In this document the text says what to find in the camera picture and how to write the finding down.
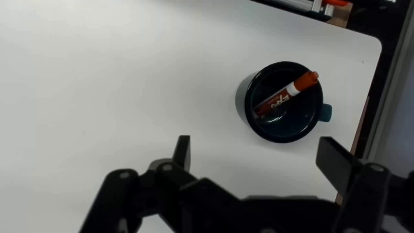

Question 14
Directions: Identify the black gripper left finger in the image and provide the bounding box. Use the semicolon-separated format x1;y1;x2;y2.
78;135;243;233

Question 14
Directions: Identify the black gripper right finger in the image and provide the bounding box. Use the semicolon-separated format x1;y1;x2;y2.
316;136;414;233

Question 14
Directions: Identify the red sharpie marker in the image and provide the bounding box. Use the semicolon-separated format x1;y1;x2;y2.
252;70;321;120

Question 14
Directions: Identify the dark teal mug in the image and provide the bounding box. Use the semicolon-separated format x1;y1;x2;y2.
234;60;334;145

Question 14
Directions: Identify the wooden block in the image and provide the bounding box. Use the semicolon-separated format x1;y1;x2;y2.
329;3;356;30

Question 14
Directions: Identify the orange clamp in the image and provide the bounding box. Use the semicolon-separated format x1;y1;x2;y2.
322;0;353;18

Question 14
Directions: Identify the aluminium profile post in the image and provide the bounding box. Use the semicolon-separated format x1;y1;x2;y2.
361;0;414;176

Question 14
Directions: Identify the aluminium extrusion frame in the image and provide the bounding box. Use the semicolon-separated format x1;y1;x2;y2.
254;0;326;16

